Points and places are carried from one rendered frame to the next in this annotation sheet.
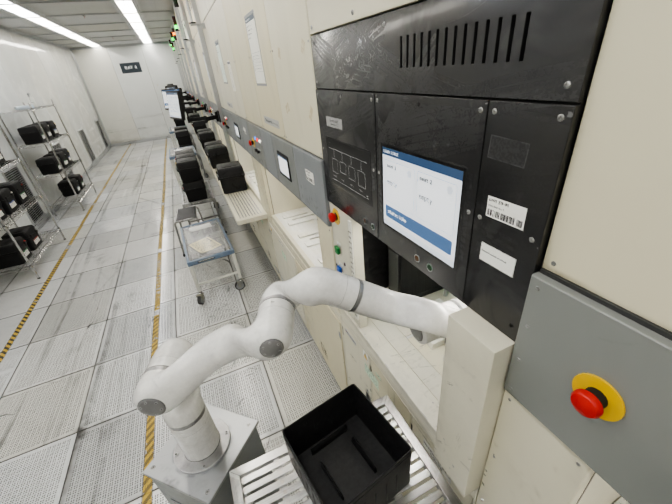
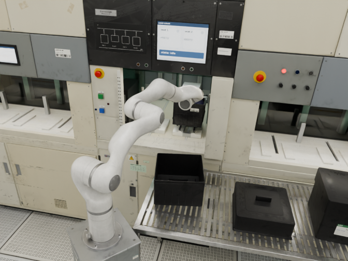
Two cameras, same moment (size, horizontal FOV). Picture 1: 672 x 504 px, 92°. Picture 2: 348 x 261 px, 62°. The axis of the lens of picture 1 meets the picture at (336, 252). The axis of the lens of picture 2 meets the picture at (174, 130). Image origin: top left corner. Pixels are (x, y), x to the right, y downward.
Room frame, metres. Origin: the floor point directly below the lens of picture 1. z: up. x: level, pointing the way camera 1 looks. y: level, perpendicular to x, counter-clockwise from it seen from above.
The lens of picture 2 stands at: (-0.12, 1.23, 1.89)
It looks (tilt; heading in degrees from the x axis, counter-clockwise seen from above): 28 degrees down; 301
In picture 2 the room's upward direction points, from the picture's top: 3 degrees clockwise
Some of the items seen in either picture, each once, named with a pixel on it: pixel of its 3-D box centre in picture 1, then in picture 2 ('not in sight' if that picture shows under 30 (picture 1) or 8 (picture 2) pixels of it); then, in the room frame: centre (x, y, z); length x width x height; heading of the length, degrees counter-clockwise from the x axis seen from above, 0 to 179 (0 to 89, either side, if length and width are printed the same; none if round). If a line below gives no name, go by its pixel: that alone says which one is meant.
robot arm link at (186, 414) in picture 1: (177, 379); (92, 183); (0.71, 0.53, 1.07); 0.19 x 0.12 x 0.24; 1
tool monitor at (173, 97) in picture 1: (192, 107); not in sight; (3.85, 1.35, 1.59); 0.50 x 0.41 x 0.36; 111
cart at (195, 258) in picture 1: (212, 255); not in sight; (3.02, 1.30, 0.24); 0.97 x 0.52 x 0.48; 24
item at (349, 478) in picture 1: (346, 455); (178, 178); (0.55, 0.03, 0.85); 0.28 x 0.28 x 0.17; 31
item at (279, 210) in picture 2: not in sight; (261, 205); (0.07, -0.04, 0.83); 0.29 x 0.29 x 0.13; 22
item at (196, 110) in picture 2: not in sight; (190, 105); (0.78, -0.49, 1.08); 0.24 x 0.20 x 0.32; 21
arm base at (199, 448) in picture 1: (195, 429); (101, 220); (0.68, 0.53, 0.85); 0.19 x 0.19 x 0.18
